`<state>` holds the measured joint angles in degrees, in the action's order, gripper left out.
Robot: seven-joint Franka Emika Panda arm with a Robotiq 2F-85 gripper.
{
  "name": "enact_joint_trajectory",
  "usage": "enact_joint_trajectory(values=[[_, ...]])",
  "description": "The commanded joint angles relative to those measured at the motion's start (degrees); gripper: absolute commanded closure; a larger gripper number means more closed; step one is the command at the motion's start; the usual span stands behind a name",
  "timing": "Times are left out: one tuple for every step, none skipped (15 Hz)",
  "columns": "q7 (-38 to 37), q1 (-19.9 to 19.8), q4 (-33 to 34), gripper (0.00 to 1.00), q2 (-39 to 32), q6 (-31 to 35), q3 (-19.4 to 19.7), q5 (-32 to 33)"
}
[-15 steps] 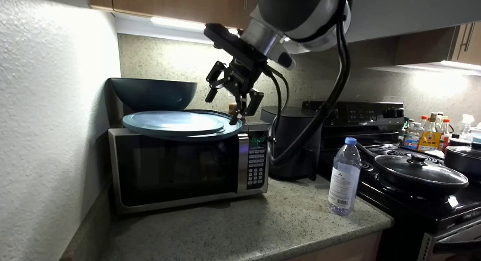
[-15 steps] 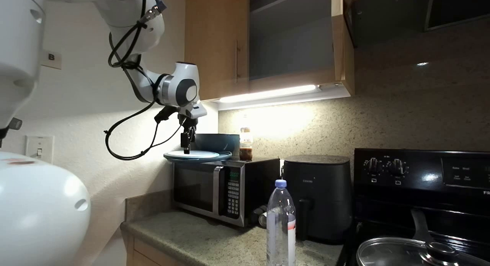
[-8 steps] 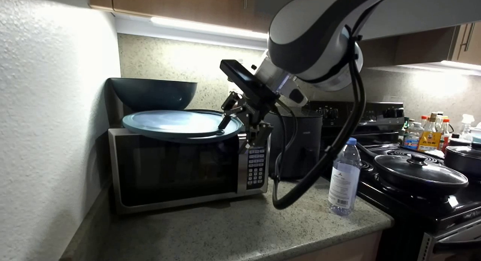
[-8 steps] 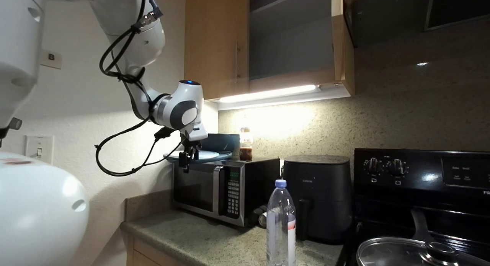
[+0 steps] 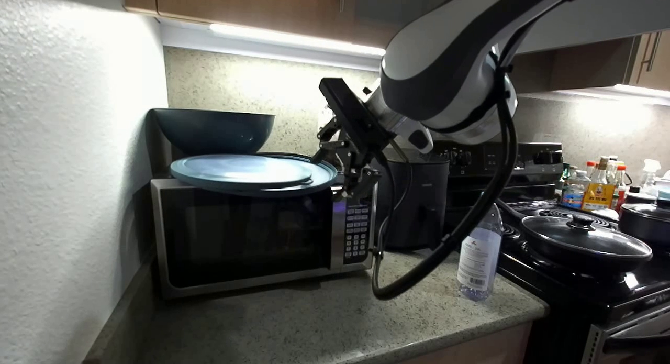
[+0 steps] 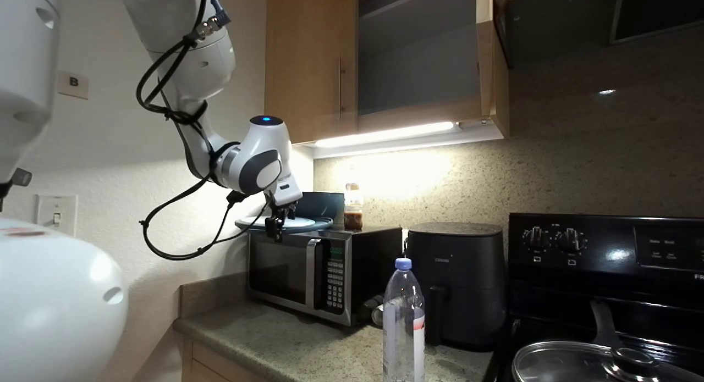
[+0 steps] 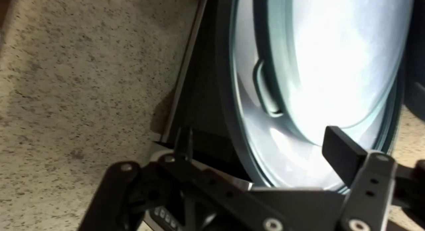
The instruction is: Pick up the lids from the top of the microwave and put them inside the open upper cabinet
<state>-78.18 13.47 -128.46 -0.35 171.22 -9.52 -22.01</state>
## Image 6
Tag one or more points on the closed cabinet door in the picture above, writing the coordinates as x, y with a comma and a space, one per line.
308, 57

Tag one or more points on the wooden wall cabinet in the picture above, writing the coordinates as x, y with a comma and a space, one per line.
308, 52

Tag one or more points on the stove knob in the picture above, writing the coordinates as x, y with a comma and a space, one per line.
570, 241
535, 239

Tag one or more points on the open cabinet door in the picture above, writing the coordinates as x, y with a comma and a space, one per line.
487, 57

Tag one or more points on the black over-range microwave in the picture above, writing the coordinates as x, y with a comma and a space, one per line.
561, 19

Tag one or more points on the glass lid with blue rim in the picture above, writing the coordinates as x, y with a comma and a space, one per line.
308, 222

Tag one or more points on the dark blue lid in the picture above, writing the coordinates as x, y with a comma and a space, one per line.
324, 203

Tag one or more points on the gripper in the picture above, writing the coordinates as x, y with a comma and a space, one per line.
279, 212

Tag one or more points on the light switch plate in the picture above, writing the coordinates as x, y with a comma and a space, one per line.
56, 214

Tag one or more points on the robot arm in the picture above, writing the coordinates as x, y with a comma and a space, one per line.
242, 162

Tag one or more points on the black air fryer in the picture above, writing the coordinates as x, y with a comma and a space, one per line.
462, 283

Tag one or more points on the black stove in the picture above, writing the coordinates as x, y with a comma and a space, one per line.
605, 277

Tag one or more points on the dark can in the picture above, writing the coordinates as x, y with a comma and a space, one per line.
374, 310

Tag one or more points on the microwave door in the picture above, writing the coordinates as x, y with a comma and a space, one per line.
278, 269

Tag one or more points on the under-cabinet light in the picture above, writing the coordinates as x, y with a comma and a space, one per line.
385, 136

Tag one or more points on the jar with brown sauce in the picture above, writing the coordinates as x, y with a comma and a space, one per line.
353, 217

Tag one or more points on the white wall label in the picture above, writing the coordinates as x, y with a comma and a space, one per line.
72, 85

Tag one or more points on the pan with glass lid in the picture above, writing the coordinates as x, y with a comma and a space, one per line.
572, 365

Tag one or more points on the clear plastic water bottle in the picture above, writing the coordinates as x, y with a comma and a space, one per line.
403, 321

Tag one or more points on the wooden drawer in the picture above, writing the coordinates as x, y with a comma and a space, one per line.
209, 365

